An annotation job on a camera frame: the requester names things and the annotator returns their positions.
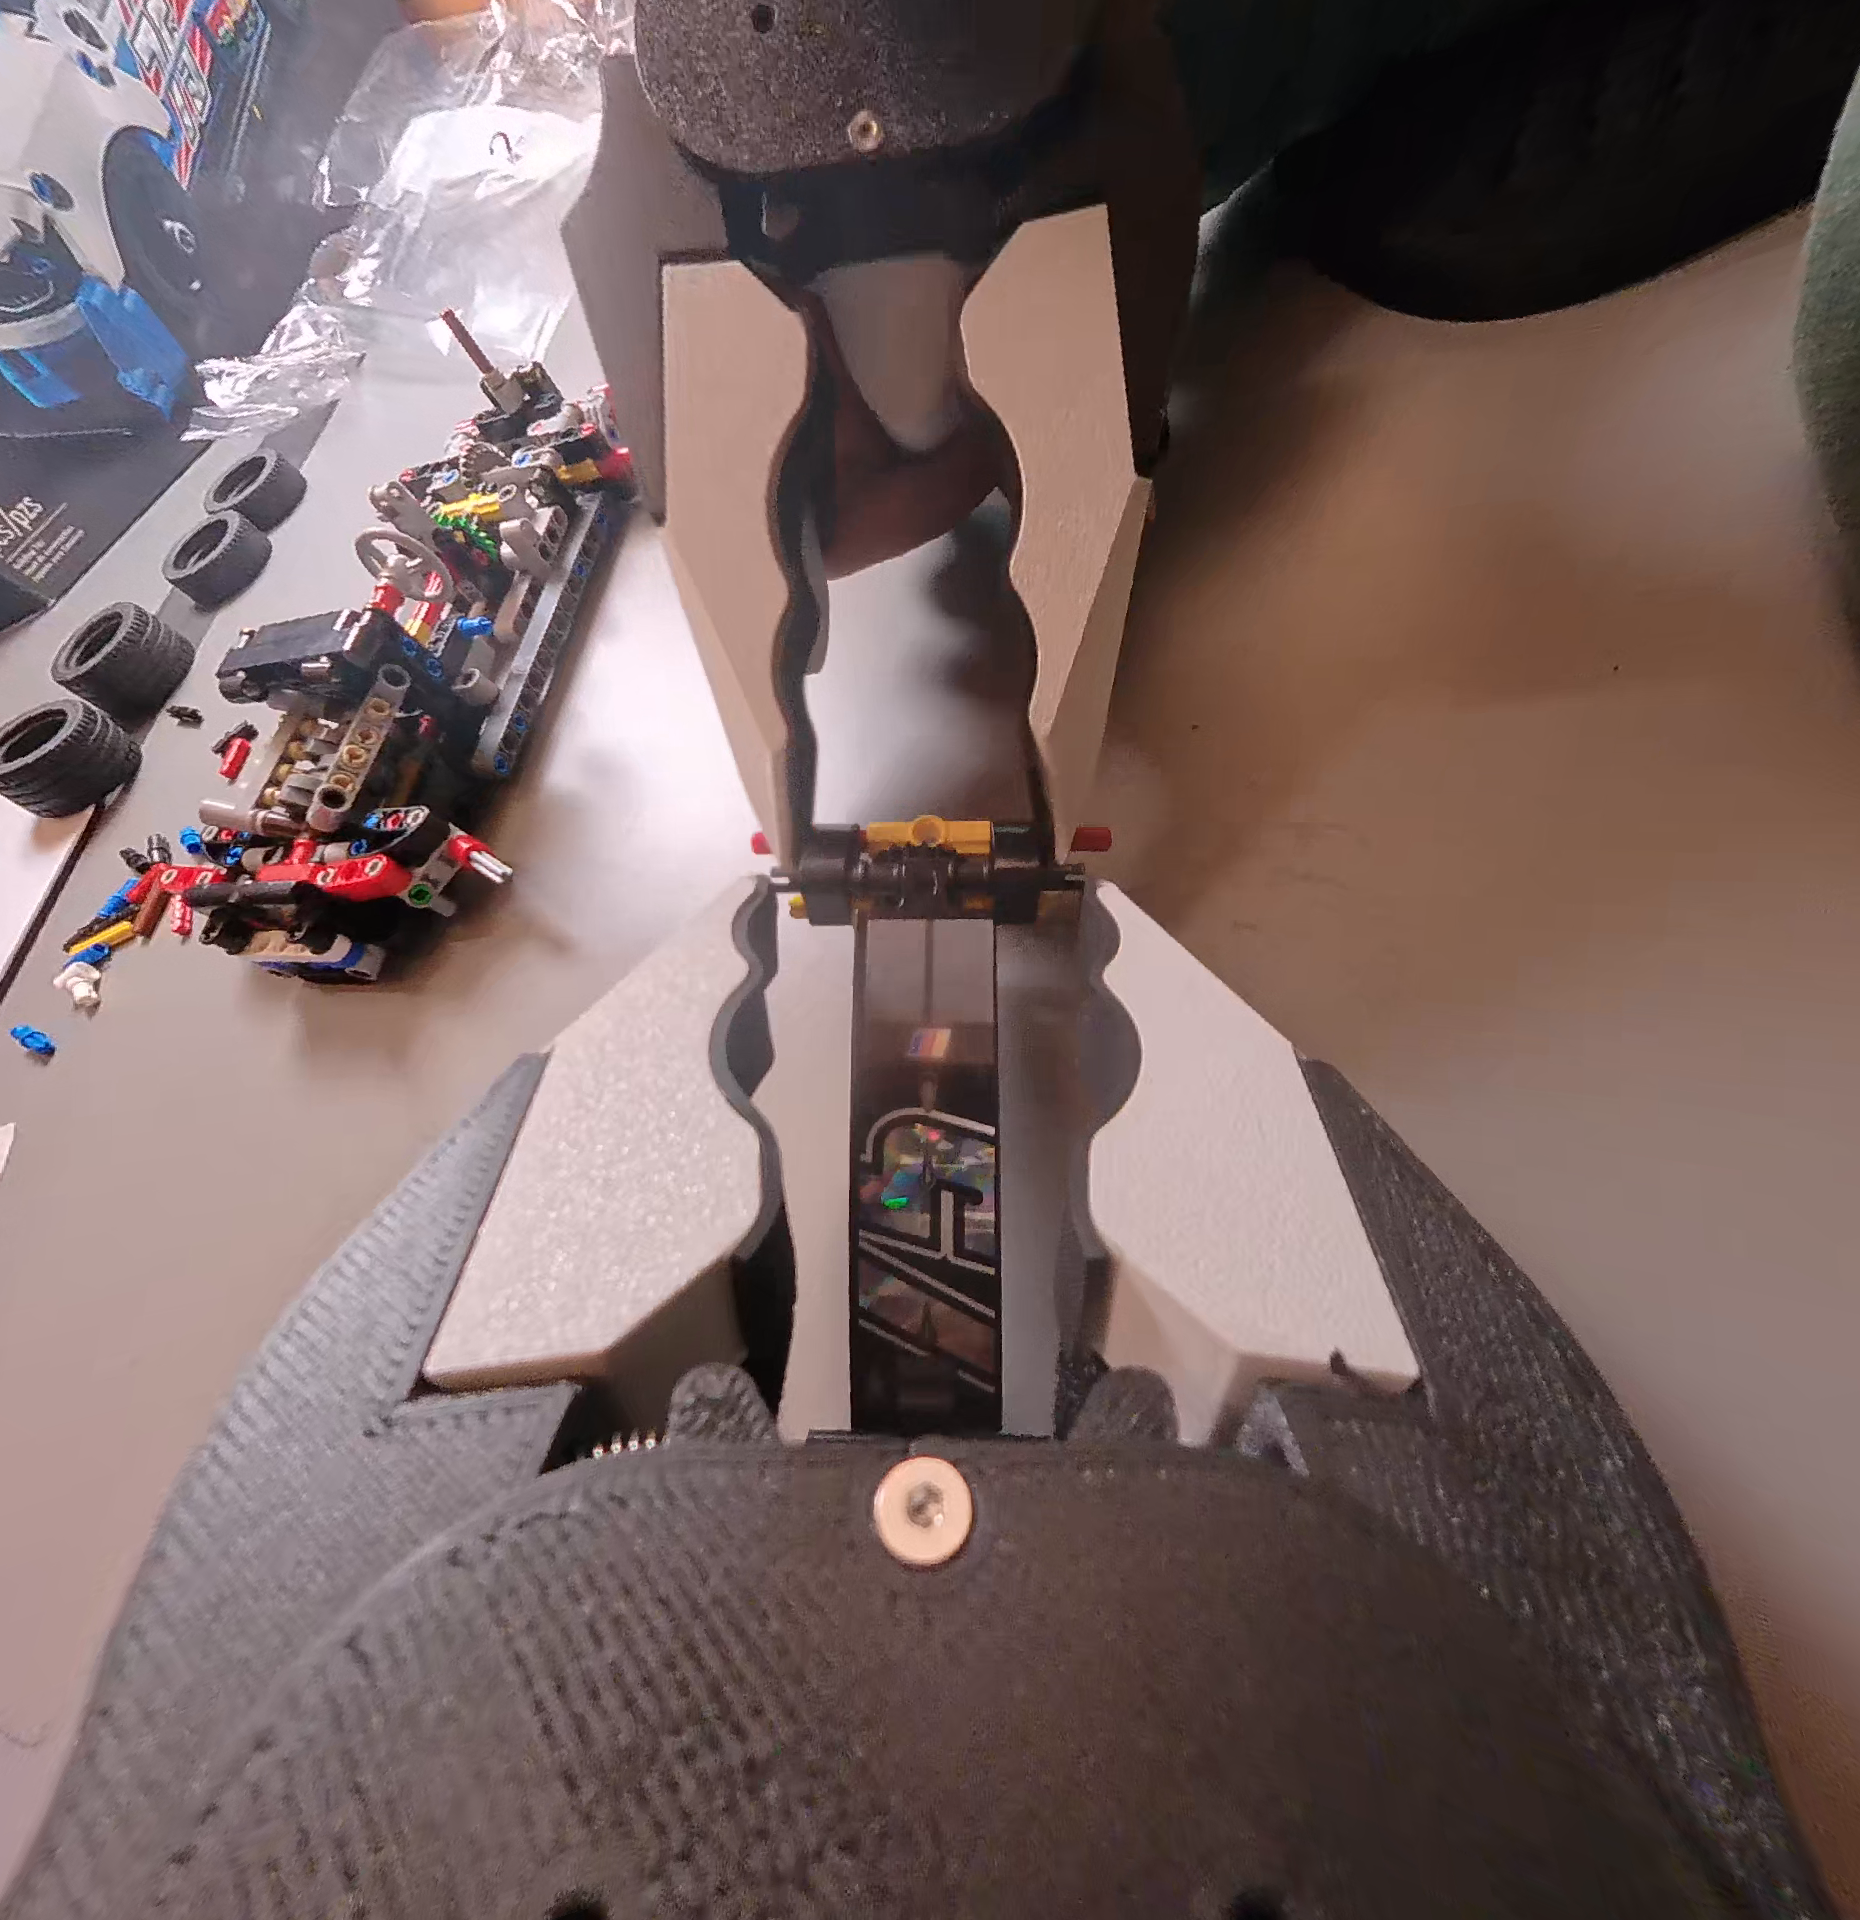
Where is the black yellow lego wing assembly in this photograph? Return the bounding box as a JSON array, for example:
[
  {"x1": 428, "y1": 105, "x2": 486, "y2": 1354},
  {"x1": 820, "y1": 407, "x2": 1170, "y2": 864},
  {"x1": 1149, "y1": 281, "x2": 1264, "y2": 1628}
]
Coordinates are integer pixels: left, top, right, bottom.
[{"x1": 749, "y1": 815, "x2": 1120, "y2": 1433}]

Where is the person's right hand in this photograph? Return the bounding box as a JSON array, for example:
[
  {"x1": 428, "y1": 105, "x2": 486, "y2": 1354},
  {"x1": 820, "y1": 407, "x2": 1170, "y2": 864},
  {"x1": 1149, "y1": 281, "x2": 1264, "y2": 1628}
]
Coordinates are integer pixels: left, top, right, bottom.
[{"x1": 815, "y1": 405, "x2": 1021, "y2": 584}]

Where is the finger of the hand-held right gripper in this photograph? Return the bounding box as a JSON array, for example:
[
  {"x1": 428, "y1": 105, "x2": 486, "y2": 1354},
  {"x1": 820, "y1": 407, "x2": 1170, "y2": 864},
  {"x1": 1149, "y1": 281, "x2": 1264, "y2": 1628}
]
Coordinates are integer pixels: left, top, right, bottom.
[
  {"x1": 562, "y1": 60, "x2": 834, "y2": 889},
  {"x1": 959, "y1": 0, "x2": 1205, "y2": 849}
]

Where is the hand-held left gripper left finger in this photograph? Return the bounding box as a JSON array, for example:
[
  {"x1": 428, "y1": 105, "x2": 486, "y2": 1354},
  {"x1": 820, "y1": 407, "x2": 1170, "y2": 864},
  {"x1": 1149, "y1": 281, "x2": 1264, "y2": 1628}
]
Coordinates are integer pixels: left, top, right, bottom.
[{"x1": 421, "y1": 876, "x2": 804, "y2": 1428}]

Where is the lego car chassis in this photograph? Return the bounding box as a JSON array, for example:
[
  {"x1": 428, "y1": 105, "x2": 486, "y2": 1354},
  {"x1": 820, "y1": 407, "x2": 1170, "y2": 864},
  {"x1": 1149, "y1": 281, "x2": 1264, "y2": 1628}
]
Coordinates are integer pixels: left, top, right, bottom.
[{"x1": 180, "y1": 307, "x2": 640, "y2": 984}]

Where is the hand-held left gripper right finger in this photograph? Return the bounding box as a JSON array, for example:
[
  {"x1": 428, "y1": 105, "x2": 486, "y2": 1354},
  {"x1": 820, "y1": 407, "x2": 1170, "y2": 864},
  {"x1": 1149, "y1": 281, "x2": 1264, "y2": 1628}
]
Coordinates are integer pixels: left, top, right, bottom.
[{"x1": 1042, "y1": 883, "x2": 1419, "y2": 1443}]

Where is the dark lego set box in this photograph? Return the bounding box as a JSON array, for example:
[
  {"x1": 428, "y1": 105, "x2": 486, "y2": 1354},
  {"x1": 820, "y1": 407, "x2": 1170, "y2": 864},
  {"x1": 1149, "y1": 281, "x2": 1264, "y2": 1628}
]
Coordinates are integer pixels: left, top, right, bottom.
[{"x1": 0, "y1": 0, "x2": 381, "y2": 646}]

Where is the black rubber lego tire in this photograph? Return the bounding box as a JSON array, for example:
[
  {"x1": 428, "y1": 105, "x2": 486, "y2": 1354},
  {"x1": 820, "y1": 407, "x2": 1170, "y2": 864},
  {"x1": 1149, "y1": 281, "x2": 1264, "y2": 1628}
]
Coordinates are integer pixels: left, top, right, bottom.
[
  {"x1": 52, "y1": 604, "x2": 197, "y2": 720},
  {"x1": 161, "y1": 514, "x2": 271, "y2": 607},
  {"x1": 201, "y1": 450, "x2": 310, "y2": 532},
  {"x1": 0, "y1": 701, "x2": 144, "y2": 819}
]

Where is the pile of small lego pieces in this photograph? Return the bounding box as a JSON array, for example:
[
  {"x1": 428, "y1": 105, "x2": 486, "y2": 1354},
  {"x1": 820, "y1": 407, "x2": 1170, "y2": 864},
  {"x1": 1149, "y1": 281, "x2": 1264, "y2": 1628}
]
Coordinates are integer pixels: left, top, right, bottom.
[{"x1": 60, "y1": 816, "x2": 257, "y2": 962}]

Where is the small clear plastic bag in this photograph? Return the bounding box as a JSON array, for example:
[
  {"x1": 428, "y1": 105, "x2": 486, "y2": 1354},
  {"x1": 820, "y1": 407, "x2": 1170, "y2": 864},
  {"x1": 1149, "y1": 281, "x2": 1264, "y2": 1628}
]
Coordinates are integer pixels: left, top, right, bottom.
[{"x1": 195, "y1": 292, "x2": 370, "y2": 444}]

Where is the crumpled clear plastic bag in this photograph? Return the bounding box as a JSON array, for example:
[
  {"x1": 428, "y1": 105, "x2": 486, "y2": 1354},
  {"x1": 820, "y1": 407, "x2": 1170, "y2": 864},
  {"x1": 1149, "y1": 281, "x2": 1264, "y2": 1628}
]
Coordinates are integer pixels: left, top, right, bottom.
[{"x1": 313, "y1": 0, "x2": 640, "y2": 377}]

